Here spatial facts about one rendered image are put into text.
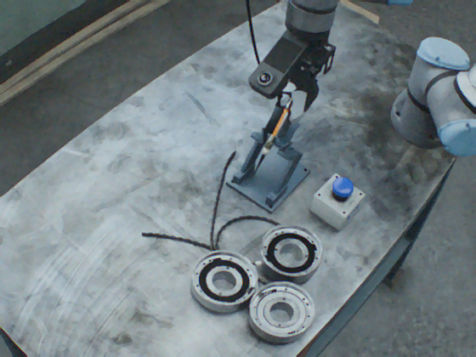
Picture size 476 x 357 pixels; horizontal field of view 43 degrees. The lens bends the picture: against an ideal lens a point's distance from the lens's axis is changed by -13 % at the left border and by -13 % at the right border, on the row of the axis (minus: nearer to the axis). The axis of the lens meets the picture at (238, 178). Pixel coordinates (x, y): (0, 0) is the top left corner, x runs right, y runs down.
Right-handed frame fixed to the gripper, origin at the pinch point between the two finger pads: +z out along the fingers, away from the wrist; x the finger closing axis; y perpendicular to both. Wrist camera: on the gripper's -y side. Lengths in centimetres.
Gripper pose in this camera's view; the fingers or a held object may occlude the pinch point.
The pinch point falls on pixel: (283, 115)
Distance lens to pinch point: 113.8
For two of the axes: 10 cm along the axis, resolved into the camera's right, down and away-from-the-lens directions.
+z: -1.1, 6.3, 7.7
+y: 6.0, -5.8, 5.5
